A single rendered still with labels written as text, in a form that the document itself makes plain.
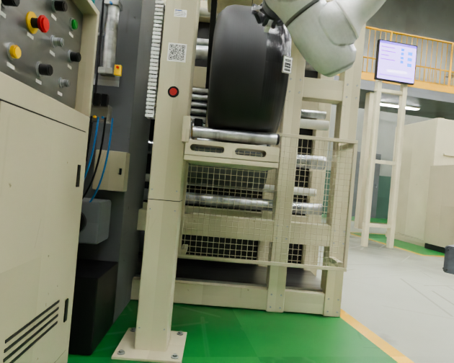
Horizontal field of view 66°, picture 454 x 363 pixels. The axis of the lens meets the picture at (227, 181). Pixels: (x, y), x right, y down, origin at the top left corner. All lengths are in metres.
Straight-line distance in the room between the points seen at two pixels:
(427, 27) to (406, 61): 8.80
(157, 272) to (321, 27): 1.07
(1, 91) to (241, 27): 0.82
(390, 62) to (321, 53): 4.75
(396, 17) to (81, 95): 13.05
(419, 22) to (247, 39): 13.17
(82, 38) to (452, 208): 5.18
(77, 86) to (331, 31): 0.86
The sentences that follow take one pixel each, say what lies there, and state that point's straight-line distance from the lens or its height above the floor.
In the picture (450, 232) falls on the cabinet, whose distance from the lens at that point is 5.77.
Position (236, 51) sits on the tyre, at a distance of 1.31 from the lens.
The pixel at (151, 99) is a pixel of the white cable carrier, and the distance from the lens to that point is 1.50.
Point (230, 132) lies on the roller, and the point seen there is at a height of 0.91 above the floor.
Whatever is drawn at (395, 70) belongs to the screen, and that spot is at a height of 2.48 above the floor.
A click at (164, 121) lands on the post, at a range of 1.46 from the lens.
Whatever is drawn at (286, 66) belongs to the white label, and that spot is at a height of 1.15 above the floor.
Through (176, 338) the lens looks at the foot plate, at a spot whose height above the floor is 0.01.
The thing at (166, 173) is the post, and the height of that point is 0.73.
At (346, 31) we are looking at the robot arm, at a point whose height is 1.07.
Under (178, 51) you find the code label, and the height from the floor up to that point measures 1.22.
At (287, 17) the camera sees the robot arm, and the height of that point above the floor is 1.10.
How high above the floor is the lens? 0.71
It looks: level
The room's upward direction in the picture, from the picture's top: 5 degrees clockwise
